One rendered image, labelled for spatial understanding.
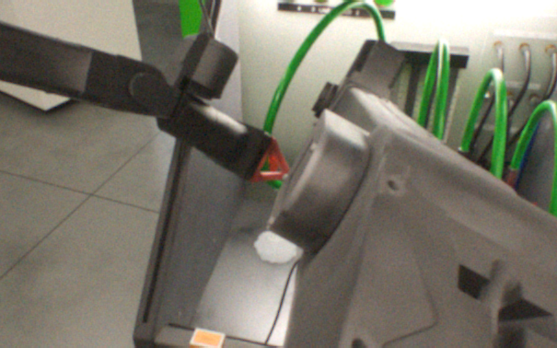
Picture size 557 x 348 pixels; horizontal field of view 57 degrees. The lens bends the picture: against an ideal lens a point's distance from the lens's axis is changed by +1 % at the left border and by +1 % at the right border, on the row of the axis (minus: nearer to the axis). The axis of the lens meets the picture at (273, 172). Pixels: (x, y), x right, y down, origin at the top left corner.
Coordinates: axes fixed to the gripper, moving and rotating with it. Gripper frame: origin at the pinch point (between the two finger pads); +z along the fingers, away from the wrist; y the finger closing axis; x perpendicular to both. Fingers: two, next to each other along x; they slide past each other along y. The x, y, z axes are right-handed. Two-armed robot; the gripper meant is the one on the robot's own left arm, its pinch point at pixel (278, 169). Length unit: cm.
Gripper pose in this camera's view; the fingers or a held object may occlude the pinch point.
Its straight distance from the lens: 73.4
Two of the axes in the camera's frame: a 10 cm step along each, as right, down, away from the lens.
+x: -4.7, 8.8, -0.3
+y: -5.8, -2.8, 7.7
